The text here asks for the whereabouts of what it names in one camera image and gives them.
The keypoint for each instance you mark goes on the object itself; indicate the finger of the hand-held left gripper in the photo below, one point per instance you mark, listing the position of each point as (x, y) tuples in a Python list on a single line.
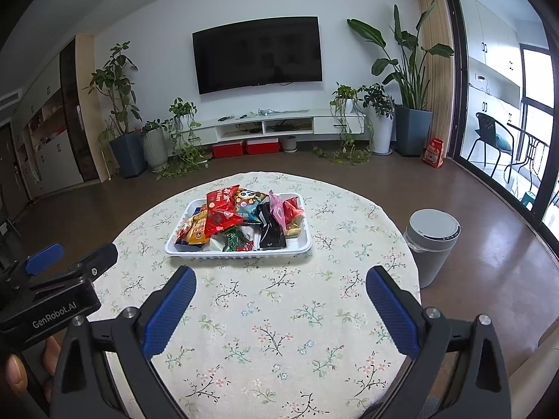
[(43, 258), (96, 259)]

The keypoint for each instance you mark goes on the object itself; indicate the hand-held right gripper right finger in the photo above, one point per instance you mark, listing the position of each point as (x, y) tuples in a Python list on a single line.
[(393, 314)]

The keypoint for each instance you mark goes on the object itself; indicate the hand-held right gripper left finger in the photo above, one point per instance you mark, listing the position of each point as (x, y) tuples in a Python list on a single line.
[(168, 314)]

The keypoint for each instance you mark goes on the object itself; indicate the white and red snack packet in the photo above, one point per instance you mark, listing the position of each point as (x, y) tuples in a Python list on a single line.
[(216, 243)]

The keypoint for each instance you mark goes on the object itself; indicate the blue and yellow cake packet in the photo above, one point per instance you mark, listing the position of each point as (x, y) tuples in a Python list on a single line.
[(192, 231)]

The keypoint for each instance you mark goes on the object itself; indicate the green snack packet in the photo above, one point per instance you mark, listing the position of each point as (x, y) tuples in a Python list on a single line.
[(236, 238)]

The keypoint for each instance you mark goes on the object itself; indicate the red snack bag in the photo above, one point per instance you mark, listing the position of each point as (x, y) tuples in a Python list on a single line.
[(222, 214)]

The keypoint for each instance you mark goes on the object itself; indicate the white plastic tray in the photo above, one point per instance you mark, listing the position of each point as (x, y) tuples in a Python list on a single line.
[(301, 244)]

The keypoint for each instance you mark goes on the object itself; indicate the yellow and red snack packet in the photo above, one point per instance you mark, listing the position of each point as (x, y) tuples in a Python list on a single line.
[(295, 229)]

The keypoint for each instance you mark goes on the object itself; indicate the black snack packet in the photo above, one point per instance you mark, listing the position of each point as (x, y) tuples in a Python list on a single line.
[(271, 231)]

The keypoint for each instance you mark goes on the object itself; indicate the panda print snack bag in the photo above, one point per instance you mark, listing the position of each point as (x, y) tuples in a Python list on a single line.
[(249, 203)]

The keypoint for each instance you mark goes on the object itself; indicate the small red snack packet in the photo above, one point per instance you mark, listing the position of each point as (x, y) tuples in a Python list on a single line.
[(293, 207)]

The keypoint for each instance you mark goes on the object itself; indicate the pink snack packet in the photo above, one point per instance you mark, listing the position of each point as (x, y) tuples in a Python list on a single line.
[(277, 209)]

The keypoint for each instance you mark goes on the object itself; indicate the person's left hand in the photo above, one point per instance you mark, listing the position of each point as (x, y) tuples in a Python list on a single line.
[(16, 375)]

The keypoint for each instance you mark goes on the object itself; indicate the grey trash can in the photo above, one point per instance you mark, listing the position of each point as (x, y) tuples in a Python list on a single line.
[(430, 244)]

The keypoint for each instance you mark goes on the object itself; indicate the leafy tree in dark planter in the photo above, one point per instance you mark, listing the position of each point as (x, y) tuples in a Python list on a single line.
[(127, 157)]

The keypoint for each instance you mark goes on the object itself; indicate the plant in white ribbed pot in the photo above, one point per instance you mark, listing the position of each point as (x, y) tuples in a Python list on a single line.
[(155, 148)]

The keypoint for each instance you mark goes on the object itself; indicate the beige upholstered seat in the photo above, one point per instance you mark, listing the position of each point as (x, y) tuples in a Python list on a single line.
[(537, 384)]

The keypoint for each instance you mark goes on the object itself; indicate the red paper bag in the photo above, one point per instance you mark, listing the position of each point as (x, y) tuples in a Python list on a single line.
[(433, 153)]

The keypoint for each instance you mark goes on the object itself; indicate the trailing vine plant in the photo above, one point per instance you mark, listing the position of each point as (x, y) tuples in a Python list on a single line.
[(345, 96), (183, 113)]

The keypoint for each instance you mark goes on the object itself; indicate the red storage box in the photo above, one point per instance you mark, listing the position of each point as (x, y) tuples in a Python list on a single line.
[(228, 149), (262, 146)]

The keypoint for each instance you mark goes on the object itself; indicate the green plastic stool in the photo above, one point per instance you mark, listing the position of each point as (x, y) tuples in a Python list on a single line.
[(528, 198)]

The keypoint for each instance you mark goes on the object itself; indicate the bushy plant in white pot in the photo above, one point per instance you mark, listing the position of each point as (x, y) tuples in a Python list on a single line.
[(382, 135)]

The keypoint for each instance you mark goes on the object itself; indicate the large-leaf plant in dark planter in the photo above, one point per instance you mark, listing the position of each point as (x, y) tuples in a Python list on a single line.
[(412, 131)]

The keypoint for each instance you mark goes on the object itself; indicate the white television cabinet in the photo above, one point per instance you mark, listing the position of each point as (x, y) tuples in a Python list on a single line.
[(336, 124)]

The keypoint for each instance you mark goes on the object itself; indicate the small grey plant pot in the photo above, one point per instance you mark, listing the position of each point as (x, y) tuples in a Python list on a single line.
[(288, 144)]

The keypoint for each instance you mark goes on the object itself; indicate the black balcony chair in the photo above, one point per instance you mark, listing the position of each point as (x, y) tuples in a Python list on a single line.
[(489, 131)]

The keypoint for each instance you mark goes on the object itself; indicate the glass balcony table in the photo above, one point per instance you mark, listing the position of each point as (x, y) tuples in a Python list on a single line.
[(533, 144)]

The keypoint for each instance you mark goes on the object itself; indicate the beige curtain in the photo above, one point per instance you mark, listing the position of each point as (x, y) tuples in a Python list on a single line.
[(434, 87)]

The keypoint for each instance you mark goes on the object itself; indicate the white balcony cabinets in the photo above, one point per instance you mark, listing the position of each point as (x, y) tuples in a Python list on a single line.
[(489, 43)]

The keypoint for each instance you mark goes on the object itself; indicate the white wall cabinet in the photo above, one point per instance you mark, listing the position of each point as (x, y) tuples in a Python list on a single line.
[(56, 161)]

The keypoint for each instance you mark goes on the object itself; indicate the black sliding door frame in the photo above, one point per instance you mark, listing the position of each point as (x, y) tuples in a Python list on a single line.
[(454, 74)]

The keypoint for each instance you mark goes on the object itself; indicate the black wall television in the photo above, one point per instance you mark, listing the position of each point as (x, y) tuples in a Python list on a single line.
[(257, 54)]

